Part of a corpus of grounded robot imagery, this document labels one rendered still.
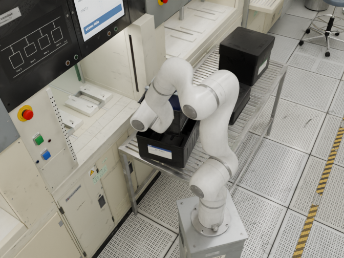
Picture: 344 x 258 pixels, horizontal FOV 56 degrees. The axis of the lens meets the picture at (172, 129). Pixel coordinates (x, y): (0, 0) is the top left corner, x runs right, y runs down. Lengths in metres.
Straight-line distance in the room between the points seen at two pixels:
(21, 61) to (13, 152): 0.36
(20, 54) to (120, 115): 0.85
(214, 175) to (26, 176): 0.79
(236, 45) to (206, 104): 1.33
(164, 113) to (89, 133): 0.70
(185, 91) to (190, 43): 1.58
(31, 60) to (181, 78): 0.57
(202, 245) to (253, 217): 1.04
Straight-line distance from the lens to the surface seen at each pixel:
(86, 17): 1.47
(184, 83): 1.02
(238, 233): 1.62
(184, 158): 1.74
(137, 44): 1.77
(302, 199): 2.74
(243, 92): 2.12
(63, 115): 2.01
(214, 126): 1.11
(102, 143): 1.83
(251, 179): 2.74
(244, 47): 2.27
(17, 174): 1.49
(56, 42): 1.38
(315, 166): 2.97
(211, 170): 1.26
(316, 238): 2.60
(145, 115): 1.38
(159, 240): 2.43
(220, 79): 1.05
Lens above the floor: 2.19
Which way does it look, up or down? 46 degrees down
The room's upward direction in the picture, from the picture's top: 3 degrees counter-clockwise
